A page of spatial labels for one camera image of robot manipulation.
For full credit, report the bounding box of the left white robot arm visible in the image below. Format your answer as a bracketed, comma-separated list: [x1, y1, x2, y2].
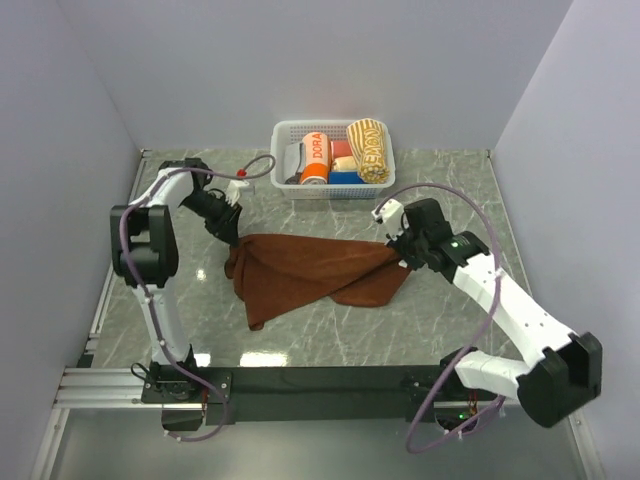
[110, 158, 249, 404]

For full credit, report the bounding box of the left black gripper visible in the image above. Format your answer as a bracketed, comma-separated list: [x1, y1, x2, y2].
[181, 190, 242, 247]

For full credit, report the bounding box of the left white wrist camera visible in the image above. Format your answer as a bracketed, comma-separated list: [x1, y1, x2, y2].
[225, 169, 255, 206]

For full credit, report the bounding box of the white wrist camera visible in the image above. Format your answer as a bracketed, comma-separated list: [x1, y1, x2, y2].
[372, 199, 404, 241]
[225, 169, 255, 206]

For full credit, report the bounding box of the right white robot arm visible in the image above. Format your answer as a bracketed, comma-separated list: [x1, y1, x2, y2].
[372, 198, 603, 428]

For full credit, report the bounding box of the black base beam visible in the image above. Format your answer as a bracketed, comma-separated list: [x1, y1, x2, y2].
[140, 364, 501, 432]

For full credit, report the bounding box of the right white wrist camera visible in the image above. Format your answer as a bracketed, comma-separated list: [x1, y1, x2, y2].
[372, 199, 404, 241]

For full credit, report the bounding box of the blue rolled towel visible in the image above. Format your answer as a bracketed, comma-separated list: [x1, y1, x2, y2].
[328, 171, 364, 185]

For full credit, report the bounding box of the aluminium rail frame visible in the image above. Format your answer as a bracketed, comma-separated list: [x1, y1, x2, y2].
[29, 147, 211, 480]

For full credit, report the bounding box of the white plastic basket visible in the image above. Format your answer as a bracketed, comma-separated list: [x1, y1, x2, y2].
[270, 118, 395, 200]

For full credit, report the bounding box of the orange white rolled towel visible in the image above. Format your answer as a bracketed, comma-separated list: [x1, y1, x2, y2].
[300, 132, 332, 185]

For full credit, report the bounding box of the grey rolled towel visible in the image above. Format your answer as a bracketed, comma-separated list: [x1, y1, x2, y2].
[283, 142, 306, 185]

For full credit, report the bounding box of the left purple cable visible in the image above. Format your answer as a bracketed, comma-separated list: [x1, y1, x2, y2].
[120, 153, 277, 443]

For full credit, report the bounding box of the brown towel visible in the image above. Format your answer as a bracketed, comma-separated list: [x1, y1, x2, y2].
[224, 234, 410, 331]

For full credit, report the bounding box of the yellow striped Doraemon towel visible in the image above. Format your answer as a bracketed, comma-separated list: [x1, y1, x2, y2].
[346, 118, 390, 184]

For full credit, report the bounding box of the red rolled towel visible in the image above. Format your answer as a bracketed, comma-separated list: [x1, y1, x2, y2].
[331, 140, 352, 158]

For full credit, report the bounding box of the cream rolled towel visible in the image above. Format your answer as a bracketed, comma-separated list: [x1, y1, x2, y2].
[331, 156, 357, 172]

